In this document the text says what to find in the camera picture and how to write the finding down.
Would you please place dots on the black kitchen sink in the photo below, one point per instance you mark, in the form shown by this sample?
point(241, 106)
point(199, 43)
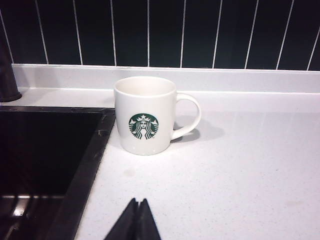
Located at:
point(85, 175)

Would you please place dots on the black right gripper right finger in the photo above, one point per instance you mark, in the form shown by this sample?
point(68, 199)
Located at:
point(147, 225)

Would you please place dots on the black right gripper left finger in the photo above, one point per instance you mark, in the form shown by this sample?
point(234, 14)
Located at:
point(126, 225)

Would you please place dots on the white mug with green logo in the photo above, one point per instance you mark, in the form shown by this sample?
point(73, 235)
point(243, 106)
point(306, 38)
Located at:
point(145, 100)

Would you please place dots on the dark metal faucet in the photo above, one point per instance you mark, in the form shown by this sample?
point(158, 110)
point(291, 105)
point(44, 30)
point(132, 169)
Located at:
point(7, 82)

